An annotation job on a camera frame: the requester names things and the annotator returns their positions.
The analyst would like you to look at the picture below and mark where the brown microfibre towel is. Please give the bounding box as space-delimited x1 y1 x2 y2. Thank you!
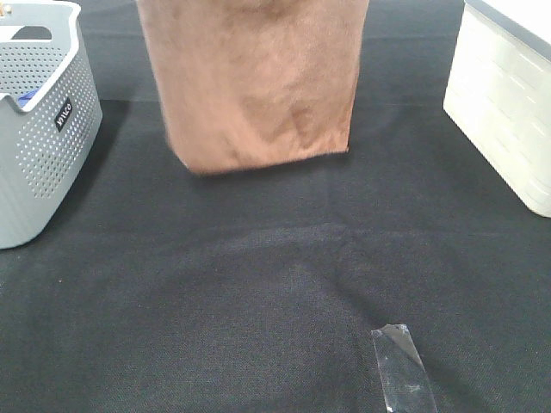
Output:
137 0 368 175

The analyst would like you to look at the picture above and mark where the black table cloth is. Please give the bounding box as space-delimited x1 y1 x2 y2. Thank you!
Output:
1 1 550 412

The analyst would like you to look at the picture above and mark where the clear tape strip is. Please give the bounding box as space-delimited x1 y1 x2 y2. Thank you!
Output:
371 324 437 413

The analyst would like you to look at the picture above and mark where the grey perforated laundry basket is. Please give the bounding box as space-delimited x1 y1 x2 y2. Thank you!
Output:
1 1 102 250

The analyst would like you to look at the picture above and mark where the white plastic storage basket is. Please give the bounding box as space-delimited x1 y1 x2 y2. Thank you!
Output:
443 1 550 217

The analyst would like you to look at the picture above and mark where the blue cloth in basket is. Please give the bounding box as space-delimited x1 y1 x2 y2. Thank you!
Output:
17 89 39 108

